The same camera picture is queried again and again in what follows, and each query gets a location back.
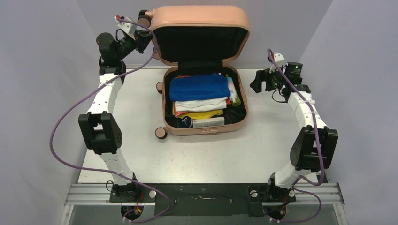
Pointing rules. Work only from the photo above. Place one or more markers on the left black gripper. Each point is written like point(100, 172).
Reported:
point(141, 40)

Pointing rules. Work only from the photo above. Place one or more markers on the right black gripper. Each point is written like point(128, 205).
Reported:
point(263, 76)

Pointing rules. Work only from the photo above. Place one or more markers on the small white teal bottle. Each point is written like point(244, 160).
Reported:
point(233, 92)

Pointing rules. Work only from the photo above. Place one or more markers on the yellow green bottle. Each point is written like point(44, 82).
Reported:
point(238, 99)

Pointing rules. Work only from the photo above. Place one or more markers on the white shirt blue print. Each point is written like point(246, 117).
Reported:
point(201, 105)

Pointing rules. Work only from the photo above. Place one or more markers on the pink suitcase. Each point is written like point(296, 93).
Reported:
point(198, 40)

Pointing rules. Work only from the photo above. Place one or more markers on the blue towel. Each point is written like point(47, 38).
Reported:
point(198, 87)

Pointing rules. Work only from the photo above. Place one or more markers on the yellow cloth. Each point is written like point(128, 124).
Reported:
point(197, 115)

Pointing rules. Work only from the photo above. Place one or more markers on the white toothpaste tube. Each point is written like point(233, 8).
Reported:
point(218, 121)

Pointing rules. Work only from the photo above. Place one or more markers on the round dark blue tin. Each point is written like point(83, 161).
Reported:
point(186, 122)

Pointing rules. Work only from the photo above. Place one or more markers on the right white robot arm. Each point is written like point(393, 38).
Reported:
point(315, 144)

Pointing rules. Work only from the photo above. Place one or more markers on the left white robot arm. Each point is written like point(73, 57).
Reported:
point(100, 130)

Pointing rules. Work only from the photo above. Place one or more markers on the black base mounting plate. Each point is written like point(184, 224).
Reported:
point(204, 199)

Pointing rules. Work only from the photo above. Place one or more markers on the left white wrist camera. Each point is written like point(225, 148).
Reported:
point(125, 24)

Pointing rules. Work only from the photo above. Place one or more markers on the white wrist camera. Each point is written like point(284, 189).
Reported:
point(279, 60)
point(125, 24)

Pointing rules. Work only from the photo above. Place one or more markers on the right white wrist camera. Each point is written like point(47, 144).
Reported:
point(279, 60)

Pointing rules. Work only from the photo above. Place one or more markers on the aluminium frame rail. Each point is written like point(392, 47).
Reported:
point(305, 193)

